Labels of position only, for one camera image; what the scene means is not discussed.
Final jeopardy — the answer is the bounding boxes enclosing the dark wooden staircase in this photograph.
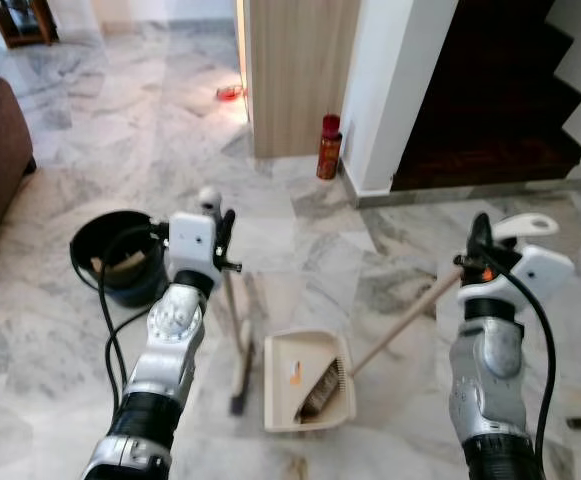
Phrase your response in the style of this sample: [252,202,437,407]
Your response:
[390,0,581,193]

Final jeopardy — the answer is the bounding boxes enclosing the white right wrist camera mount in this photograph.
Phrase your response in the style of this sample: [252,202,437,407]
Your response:
[460,243,576,306]

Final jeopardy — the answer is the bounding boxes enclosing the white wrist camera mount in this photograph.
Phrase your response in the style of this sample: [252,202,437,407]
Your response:
[167,211,219,276]
[460,243,576,306]

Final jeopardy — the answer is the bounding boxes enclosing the red spray can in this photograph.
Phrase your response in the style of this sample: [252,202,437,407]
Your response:
[316,114,343,181]

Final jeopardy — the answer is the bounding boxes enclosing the dark brown debris pile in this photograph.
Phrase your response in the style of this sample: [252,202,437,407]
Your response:
[297,360,349,421]

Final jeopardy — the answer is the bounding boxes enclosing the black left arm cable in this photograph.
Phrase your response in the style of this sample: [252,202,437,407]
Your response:
[95,225,166,411]

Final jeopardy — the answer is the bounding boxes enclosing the brown cardboard piece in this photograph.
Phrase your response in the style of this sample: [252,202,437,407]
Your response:
[90,255,146,276]

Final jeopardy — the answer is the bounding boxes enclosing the dark wooden furniture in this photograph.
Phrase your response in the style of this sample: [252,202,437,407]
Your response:
[0,0,59,49]

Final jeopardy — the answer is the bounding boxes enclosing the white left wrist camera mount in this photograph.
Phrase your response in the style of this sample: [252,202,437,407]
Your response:
[167,211,219,276]

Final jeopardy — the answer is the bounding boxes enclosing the light wooden panel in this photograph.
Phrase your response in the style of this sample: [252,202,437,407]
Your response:
[242,0,361,159]

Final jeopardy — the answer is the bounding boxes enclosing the black plastic bucket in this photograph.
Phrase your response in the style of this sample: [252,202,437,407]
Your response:
[70,209,169,308]

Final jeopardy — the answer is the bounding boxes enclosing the wooden handled cream broom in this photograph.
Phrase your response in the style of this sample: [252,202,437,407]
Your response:
[198,186,261,417]

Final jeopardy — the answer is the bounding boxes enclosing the cream dustpan with wooden handle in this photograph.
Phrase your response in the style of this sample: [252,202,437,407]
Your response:
[263,213,559,433]

